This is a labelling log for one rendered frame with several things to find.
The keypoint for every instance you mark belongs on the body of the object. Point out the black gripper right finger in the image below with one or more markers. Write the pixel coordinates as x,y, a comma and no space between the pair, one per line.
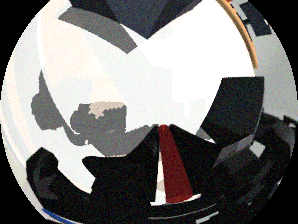
201,158

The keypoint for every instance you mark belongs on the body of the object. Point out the dark red peg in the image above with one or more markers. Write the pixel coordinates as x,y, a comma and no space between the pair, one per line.
177,187

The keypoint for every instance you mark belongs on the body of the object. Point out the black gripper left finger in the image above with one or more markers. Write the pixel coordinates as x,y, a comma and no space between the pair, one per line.
139,166

